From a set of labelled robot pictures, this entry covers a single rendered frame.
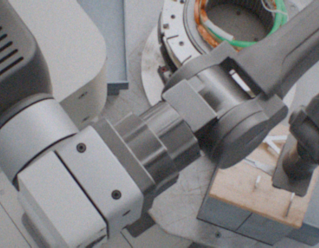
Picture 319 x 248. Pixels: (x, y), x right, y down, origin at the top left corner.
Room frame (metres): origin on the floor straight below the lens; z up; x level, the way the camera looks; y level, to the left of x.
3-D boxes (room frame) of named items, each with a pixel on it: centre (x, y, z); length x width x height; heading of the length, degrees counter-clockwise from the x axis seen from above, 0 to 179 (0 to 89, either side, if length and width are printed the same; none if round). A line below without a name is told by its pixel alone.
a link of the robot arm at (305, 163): (0.38, -0.27, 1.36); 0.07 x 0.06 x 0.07; 136
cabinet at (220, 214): (0.42, -0.25, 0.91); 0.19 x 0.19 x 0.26; 78
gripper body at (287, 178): (0.37, -0.26, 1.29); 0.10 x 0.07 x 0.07; 169
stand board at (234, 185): (0.42, -0.25, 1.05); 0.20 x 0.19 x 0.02; 78
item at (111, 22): (0.66, 0.14, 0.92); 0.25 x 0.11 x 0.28; 12
